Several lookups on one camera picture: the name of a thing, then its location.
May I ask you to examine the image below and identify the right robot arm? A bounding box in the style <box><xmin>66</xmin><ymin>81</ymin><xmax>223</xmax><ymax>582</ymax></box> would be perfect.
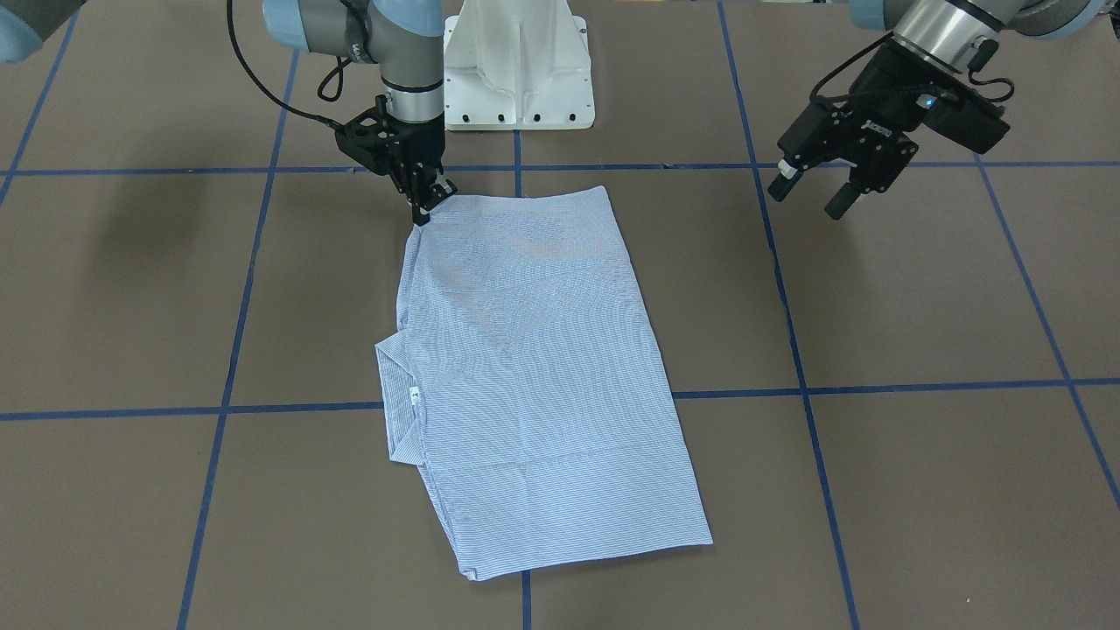
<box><xmin>223</xmin><ymin>1</ymin><xmax>458</xmax><ymax>226</ymax></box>

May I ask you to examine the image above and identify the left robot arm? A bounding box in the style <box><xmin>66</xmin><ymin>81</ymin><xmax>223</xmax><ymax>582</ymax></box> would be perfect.
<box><xmin>767</xmin><ymin>1</ymin><xmax>1117</xmax><ymax>220</ymax></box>

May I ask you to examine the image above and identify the blue striped button shirt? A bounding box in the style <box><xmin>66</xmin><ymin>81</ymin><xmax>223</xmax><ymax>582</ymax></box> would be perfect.
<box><xmin>375</xmin><ymin>186</ymin><xmax>713</xmax><ymax>582</ymax></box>

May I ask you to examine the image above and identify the brown paper table cover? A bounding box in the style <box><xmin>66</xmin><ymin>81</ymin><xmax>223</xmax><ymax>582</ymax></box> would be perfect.
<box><xmin>1</xmin><ymin>1</ymin><xmax>1119</xmax><ymax>629</ymax></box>

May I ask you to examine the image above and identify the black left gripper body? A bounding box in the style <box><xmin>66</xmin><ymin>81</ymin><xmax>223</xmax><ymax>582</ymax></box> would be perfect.
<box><xmin>780</xmin><ymin>39</ymin><xmax>1012</xmax><ymax>175</ymax></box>

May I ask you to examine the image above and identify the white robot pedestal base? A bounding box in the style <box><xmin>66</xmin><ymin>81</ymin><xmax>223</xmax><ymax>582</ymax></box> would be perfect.
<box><xmin>444</xmin><ymin>1</ymin><xmax>597</xmax><ymax>132</ymax></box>

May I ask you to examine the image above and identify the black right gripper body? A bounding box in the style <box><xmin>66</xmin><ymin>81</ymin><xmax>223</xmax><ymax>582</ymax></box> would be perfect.
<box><xmin>333</xmin><ymin>94</ymin><xmax>445</xmax><ymax>189</ymax></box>

